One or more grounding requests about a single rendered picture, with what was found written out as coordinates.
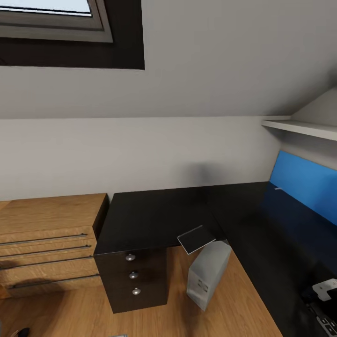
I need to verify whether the keyboard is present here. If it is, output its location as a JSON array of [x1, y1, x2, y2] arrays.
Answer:
[[316, 317, 337, 337]]

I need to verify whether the notebook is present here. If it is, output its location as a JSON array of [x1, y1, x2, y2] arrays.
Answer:
[[178, 225, 215, 255]]

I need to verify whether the swivel chair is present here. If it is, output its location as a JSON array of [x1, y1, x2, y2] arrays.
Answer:
[[0, 321, 29, 337]]

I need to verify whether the mouse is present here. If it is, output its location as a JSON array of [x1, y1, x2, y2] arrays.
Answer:
[[301, 286, 318, 301]]

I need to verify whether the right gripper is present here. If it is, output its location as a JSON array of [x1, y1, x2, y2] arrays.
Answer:
[[301, 290, 337, 322]]

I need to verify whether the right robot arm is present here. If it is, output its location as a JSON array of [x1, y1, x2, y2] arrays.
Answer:
[[301, 278, 337, 324]]

